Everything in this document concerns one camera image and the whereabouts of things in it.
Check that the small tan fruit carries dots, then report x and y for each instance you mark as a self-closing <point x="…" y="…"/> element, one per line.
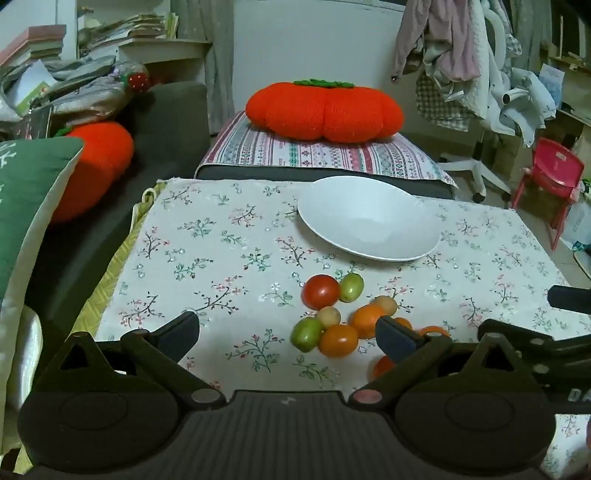
<point x="386" y="304"/>
<point x="328" y="316"/>

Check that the strawberry plush toy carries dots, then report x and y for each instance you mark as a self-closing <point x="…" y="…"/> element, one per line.
<point x="139" y="82"/>

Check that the floral tablecloth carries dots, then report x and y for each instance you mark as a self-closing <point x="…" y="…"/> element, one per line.
<point x="221" y="258"/>

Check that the stack of pink books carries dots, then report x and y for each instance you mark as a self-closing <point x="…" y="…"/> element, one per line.
<point x="32" y="46"/>

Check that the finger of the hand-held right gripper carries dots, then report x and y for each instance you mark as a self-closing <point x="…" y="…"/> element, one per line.
<point x="554" y="351"/>
<point x="572" y="300"/>

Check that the striped patterned cushion cover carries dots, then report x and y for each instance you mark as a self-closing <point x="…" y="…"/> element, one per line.
<point x="300" y="152"/>

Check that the orange knitted persimmon cushion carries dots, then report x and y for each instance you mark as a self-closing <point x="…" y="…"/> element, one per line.
<point x="94" y="170"/>
<point x="323" y="110"/>

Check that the dark grey sofa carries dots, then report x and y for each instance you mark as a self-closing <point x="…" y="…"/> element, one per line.
<point x="171" y="124"/>

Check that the pile of hanging clothes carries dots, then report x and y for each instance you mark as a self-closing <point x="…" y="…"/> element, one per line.
<point x="452" y="55"/>

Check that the green cherry tomato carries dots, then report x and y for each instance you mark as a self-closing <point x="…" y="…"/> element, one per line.
<point x="352" y="287"/>
<point x="307" y="334"/>

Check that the pile of papers and books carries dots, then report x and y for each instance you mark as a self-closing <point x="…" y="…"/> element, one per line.
<point x="134" y="28"/>

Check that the grey patterned cloth bundle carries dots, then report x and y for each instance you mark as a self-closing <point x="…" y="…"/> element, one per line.
<point x="92" y="94"/>

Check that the orange cherry tomato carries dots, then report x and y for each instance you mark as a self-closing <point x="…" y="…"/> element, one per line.
<point x="383" y="367"/>
<point x="338" y="340"/>
<point x="404" y="323"/>

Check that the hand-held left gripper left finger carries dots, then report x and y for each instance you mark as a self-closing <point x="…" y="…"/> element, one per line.
<point x="182" y="330"/>

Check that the white paper plate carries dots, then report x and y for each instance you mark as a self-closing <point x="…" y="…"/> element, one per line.
<point x="369" y="221"/>

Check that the small tangerine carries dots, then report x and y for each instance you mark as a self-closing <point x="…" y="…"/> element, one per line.
<point x="434" y="330"/>
<point x="365" y="321"/>

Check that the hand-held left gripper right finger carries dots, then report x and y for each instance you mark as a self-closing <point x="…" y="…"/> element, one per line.
<point x="395" y="339"/>

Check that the grey curtain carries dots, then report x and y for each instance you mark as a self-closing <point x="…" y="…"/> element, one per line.
<point x="217" y="69"/>

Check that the white bookshelf with books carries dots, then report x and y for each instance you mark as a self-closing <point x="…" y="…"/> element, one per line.
<point x="161" y="50"/>

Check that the red cherry tomato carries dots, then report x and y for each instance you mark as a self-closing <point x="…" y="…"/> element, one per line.
<point x="321" y="290"/>

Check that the yellow quilted mat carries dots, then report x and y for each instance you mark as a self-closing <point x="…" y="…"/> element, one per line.
<point x="108" y="281"/>

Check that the red plastic child chair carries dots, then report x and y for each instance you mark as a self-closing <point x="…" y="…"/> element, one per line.
<point x="551" y="170"/>

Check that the wooden shelf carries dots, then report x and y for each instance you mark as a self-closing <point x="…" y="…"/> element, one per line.
<point x="572" y="64"/>

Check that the white office chair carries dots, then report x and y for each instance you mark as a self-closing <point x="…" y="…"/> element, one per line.
<point x="478" y="168"/>

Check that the green and white pillow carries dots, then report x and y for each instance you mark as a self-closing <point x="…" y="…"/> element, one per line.
<point x="27" y="198"/>

